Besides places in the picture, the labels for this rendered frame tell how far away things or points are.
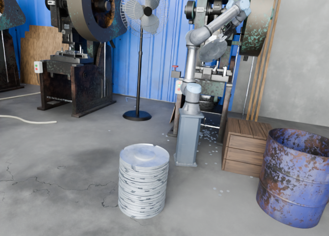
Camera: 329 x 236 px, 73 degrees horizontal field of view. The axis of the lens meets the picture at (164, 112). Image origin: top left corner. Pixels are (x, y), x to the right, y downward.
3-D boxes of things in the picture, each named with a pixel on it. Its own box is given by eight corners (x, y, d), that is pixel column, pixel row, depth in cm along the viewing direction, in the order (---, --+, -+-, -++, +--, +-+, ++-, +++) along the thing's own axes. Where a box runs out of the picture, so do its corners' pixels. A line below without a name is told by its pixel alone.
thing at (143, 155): (175, 151, 140) (176, 150, 140) (157, 174, 114) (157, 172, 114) (134, 141, 150) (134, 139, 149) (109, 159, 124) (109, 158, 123)
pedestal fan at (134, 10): (151, 126, 270) (161, -23, 223) (103, 117, 285) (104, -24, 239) (175, 103, 385) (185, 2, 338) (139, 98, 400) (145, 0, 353)
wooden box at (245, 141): (270, 179, 179) (280, 140, 168) (221, 170, 187) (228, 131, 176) (261, 157, 216) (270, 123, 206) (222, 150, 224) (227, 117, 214)
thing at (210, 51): (199, 66, 227) (199, 66, 227) (226, 55, 226) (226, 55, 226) (198, 46, 202) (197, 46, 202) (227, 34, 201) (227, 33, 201)
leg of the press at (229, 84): (227, 147, 232) (243, 58, 205) (216, 145, 234) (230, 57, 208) (228, 121, 317) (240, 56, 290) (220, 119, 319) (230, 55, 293)
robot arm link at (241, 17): (244, 2, 178) (251, 8, 181) (234, 13, 186) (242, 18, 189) (244, 7, 173) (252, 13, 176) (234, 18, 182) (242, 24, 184)
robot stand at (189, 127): (197, 166, 189) (204, 116, 176) (175, 165, 188) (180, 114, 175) (193, 156, 207) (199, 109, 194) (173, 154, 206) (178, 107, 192)
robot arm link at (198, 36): (191, 35, 160) (246, -7, 159) (187, 35, 170) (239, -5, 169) (199, 48, 164) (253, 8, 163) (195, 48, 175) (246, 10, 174)
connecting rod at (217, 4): (219, 35, 226) (224, -3, 215) (206, 34, 229) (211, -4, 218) (220, 35, 245) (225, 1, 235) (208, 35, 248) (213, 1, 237)
